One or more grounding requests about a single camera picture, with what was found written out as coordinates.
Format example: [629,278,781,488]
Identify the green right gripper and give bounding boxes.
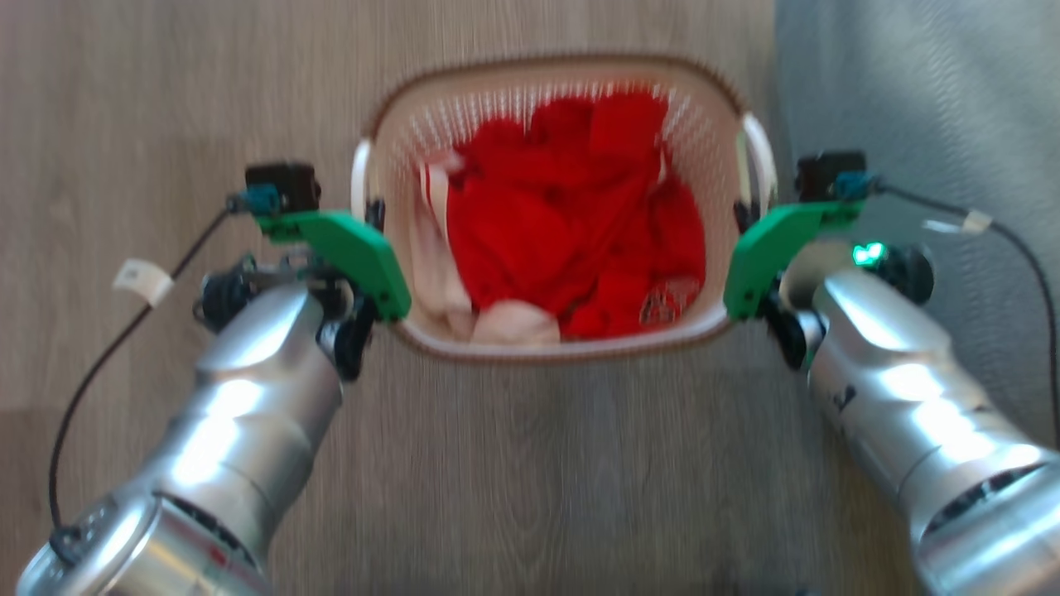
[723,199,865,323]

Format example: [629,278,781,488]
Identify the grey fabric sofa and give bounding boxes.
[773,0,1060,452]

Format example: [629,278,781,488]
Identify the red clothing pile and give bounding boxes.
[446,93,707,342]

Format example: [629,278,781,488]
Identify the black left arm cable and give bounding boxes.
[46,204,236,557]

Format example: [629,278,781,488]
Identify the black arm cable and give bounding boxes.
[866,182,1060,452]
[46,204,236,557]

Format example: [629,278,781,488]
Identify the white left cable tag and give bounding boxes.
[112,258,176,308]

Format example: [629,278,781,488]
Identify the pale pink garment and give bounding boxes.
[409,154,564,347]

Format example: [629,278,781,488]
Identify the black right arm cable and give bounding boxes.
[866,182,1060,452]

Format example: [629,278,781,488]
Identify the white right cable tag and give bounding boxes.
[922,209,994,238]

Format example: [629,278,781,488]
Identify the beige plastic laundry basket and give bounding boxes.
[350,54,780,366]

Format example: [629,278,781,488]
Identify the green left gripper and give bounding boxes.
[255,197,413,323]

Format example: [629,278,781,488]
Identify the white cable tag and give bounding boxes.
[112,258,176,308]
[922,209,994,238]

